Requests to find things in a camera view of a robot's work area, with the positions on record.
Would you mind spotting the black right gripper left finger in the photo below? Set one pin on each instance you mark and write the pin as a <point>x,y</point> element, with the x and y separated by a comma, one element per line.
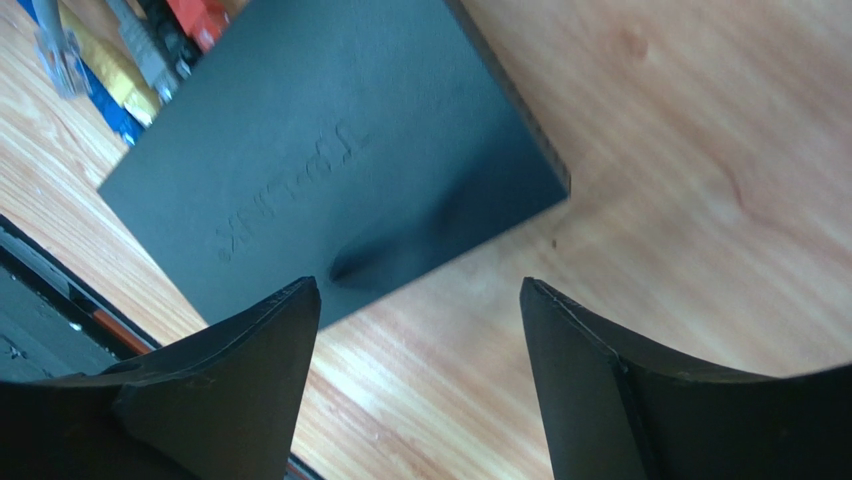
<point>221,403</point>

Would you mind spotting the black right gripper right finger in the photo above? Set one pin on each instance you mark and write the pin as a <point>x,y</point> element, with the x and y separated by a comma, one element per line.
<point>618,405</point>

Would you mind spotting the black network switch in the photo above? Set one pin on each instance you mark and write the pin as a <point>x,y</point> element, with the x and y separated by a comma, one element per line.
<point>362,143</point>

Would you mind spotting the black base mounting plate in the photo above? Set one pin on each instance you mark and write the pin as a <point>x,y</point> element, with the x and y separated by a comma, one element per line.
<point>53,323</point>

